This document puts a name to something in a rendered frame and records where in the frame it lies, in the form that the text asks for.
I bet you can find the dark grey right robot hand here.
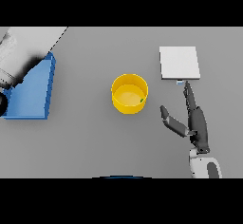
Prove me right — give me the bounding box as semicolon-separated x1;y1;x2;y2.
159;81;211;155

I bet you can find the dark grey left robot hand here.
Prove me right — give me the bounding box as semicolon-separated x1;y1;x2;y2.
0;90;9;117

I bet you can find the pale square measuring scale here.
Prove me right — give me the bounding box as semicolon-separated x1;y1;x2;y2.
159;46;201;85

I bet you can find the yellow bowl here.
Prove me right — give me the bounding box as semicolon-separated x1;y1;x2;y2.
110;73;149;115

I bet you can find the blue tray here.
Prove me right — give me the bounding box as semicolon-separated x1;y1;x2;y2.
0;51;57;121

